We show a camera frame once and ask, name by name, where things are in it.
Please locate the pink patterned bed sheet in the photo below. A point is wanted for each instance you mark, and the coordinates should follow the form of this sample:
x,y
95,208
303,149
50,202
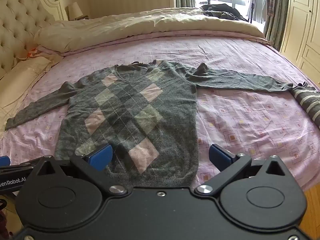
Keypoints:
x,y
250,120

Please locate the cream wardrobe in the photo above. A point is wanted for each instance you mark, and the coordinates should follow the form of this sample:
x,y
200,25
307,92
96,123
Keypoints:
x,y
305,17

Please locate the small orange item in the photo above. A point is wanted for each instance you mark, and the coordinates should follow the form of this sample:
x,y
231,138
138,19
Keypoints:
x,y
31,53

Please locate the cream pillow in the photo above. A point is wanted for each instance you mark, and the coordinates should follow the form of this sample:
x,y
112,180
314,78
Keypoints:
x,y
22,75

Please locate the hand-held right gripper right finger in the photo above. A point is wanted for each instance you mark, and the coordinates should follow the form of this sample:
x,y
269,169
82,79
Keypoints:
x,y
220,156

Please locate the pale grey hanging top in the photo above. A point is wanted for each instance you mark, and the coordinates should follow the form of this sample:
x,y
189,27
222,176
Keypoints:
x,y
260,6

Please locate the grey striped cloth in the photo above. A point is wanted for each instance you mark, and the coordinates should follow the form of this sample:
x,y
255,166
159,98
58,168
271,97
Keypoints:
x,y
308,102

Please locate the cream tufted headboard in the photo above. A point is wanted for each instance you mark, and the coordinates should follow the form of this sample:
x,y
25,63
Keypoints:
x,y
17,17

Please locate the dark clothes pile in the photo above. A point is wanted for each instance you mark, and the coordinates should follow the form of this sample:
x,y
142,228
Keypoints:
x,y
222,11

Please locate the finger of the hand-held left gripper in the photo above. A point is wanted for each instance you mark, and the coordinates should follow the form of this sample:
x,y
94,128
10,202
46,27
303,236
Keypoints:
x,y
3,160

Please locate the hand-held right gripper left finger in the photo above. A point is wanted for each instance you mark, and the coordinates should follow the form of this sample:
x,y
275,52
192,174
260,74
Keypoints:
x,y
101,155

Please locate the grey argyle sweater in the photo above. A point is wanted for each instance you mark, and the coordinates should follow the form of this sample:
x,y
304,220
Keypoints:
x,y
130,110

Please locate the cream table lamp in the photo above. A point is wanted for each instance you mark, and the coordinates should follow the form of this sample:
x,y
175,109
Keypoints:
x,y
74,10

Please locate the beige duvet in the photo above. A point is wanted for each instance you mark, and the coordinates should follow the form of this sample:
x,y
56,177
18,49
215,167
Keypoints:
x,y
150,22

